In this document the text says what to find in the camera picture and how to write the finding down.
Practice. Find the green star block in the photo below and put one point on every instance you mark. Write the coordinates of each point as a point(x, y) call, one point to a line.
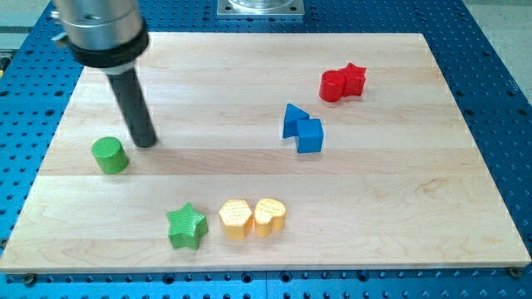
point(187, 227)

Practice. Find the red star block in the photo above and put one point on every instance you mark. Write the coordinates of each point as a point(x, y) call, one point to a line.
point(355, 78)

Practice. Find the red cylinder block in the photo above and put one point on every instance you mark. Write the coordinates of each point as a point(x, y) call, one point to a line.
point(332, 86)

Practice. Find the blue perforated metal table plate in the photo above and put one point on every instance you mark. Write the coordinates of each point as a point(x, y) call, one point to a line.
point(39, 82)

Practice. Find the yellow hexagon block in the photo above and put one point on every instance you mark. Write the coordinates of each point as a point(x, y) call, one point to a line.
point(236, 219)

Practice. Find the blue triangle block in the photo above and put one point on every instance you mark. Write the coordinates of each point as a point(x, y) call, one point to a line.
point(292, 115)

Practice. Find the green cylinder block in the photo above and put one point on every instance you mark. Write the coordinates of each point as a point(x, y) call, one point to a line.
point(110, 155)

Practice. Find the light wooden board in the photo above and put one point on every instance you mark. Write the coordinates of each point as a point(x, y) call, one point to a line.
point(274, 152)

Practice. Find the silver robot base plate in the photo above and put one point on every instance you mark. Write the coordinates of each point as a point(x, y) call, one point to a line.
point(260, 8)

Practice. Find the blue cube block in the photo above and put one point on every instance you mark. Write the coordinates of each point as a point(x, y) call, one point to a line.
point(310, 136)

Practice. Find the yellow heart block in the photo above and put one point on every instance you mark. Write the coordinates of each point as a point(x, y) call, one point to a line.
point(269, 216)

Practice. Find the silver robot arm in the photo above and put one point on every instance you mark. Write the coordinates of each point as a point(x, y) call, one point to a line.
point(104, 34)

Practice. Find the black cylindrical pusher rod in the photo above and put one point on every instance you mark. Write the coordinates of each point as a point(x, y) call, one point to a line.
point(130, 99)

